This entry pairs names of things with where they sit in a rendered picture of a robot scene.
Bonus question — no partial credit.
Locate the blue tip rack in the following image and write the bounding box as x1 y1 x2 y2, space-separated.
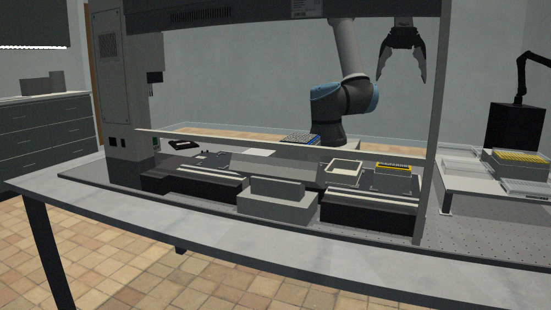
275 151 320 164

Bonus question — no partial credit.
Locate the beige rectangular tray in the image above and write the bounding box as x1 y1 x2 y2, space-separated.
325 158 363 187

